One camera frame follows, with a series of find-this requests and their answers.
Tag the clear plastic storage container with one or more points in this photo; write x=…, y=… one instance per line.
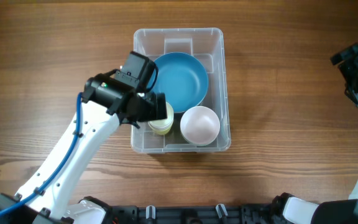
x=206, y=45

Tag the pink plastic bowl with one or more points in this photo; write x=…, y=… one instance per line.
x=200, y=125

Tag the cream plastic cup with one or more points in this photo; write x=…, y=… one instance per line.
x=164, y=124

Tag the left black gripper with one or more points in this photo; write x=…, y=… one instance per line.
x=153, y=111

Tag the yellow plastic cup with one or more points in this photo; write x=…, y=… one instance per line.
x=159, y=130

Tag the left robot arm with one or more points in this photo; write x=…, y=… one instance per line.
x=46, y=194

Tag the dark blue plate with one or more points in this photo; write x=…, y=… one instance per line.
x=182, y=78

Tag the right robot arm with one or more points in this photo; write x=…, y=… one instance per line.
x=295, y=210

